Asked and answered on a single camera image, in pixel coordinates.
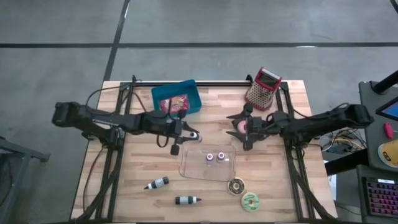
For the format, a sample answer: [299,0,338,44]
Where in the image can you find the small red device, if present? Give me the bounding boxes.
[383,122,394,139]

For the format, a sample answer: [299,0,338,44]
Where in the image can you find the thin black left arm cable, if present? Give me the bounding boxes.
[84,86,147,110]

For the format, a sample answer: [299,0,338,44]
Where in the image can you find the chocolate frosted toy donut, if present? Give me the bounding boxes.
[226,176,246,196]

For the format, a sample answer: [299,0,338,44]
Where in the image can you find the black slanted pole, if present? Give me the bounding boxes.
[372,70,398,95]

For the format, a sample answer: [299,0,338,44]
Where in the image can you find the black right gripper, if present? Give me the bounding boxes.
[226,103,269,151]

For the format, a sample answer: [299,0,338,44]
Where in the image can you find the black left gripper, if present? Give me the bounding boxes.
[166,109,203,156]

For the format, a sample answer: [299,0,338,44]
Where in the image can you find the coloured floor cable bundle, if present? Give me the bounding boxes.
[317,124,369,156]

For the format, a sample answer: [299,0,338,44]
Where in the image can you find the blue plastic bin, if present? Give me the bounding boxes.
[150,79,203,121]

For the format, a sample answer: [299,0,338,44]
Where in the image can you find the clear plastic bin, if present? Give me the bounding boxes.
[178,143,237,182]

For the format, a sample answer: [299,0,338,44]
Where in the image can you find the grey metal furniture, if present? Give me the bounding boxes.
[0,136,50,224]

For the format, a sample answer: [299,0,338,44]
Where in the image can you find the dark grey side desk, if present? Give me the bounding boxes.
[325,80,398,224]

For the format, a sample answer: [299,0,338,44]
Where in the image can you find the white box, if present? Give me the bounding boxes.
[328,174,338,202]

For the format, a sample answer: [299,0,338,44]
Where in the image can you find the red snack packet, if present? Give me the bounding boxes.
[158,94,190,113]

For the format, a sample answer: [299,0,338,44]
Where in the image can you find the yellow black device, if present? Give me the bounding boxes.
[377,139,398,169]

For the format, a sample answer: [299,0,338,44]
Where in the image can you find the red metal box grater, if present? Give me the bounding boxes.
[244,66,284,111]

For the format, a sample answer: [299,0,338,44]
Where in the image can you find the green frosted toy donut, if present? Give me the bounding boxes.
[241,192,261,213]

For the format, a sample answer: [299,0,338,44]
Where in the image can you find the backlit black keyboard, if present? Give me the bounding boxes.
[366,177,398,218]

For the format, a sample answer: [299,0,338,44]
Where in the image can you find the black aluminium table frame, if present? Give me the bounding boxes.
[74,74,338,223]

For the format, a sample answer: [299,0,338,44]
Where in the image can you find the tilted screen monitor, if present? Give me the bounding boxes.
[375,96,398,122]

